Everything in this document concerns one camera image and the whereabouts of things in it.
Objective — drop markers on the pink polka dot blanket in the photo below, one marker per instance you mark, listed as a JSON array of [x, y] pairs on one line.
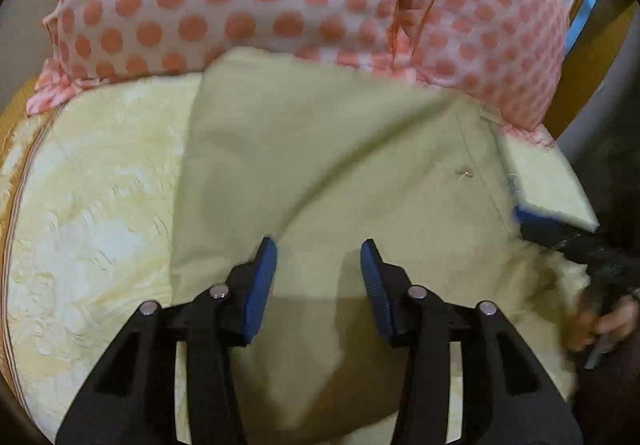
[[300, 5]]

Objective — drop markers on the cream embossed mattress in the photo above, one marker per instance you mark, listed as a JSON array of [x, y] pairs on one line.
[[95, 220]]

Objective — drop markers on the pale green pants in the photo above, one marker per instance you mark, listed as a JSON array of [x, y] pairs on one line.
[[350, 160]]

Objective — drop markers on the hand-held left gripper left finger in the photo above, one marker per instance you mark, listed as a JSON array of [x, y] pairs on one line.
[[261, 275]]

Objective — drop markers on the person's right hand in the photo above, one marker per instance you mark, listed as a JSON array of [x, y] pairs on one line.
[[607, 320]]

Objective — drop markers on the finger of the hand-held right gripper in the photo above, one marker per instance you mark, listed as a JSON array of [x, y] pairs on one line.
[[535, 220]]

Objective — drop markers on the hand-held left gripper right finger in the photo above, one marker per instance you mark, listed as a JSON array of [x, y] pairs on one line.
[[375, 280]]

